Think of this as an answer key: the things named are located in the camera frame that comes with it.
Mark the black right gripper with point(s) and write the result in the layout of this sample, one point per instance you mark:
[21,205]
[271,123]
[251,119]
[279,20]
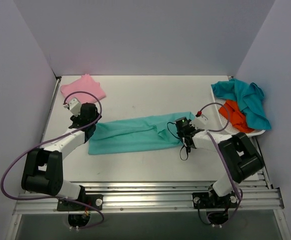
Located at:
[183,135]

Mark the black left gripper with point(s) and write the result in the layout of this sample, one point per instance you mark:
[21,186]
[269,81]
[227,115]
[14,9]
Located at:
[90,128]

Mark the mint green t-shirt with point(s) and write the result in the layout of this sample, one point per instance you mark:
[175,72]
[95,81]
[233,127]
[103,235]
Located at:
[140,134]

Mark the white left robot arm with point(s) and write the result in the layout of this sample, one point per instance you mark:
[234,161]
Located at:
[43,169]

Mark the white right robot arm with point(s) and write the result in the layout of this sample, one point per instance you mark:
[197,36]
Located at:
[239,156]

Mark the pink folded t-shirt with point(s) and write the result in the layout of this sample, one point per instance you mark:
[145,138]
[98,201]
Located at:
[86,84]

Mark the white plastic tray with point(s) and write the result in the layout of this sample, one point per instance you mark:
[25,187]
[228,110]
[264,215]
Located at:
[230,129]

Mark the orange t-shirt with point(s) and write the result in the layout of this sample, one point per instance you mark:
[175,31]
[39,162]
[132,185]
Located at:
[230,110]

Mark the teal blue t-shirt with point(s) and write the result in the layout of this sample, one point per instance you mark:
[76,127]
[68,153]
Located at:
[249,98]

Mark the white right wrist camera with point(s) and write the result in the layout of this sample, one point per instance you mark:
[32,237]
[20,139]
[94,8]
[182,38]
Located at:
[199,122]

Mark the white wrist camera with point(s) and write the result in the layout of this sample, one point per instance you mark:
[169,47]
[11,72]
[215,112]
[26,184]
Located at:
[74,106]
[199,122]

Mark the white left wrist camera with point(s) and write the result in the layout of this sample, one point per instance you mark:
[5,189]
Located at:
[74,106]

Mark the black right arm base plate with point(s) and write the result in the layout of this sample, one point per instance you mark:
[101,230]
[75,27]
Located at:
[210,200]

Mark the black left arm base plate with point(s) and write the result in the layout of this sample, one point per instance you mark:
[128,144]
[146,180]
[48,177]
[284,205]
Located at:
[94,200]

